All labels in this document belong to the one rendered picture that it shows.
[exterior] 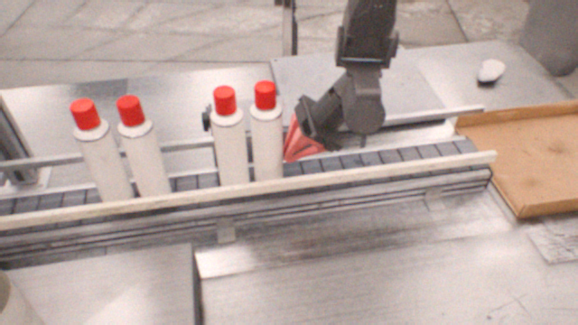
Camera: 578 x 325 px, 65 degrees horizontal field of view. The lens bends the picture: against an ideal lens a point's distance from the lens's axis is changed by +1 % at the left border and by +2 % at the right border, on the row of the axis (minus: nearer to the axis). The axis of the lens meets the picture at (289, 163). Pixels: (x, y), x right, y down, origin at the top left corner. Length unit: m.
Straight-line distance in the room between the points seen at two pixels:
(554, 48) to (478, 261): 2.22
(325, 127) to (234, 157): 0.15
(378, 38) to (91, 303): 0.55
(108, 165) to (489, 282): 0.62
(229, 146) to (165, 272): 0.21
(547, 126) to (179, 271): 0.83
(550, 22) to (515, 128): 1.82
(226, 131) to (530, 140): 0.67
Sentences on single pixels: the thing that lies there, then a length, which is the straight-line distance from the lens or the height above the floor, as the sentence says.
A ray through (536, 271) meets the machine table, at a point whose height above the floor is 0.83.
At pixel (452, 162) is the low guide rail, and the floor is 0.91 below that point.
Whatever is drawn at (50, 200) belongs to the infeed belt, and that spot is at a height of 0.88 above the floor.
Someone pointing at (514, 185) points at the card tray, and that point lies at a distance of 0.97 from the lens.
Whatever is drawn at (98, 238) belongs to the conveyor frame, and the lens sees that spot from 0.83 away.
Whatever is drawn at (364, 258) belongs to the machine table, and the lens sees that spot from 0.78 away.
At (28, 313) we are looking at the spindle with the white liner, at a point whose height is 1.02.
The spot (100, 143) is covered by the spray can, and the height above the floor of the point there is 1.03.
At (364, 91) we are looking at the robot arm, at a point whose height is 1.12.
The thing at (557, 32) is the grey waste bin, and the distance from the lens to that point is 2.91.
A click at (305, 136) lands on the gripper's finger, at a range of 0.72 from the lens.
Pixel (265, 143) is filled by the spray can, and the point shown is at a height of 0.99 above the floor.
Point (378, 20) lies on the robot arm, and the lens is 0.63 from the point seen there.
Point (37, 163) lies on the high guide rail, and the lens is 0.84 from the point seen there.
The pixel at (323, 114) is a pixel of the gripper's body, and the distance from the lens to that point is 0.71.
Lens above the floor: 1.47
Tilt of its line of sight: 44 degrees down
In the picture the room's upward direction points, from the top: straight up
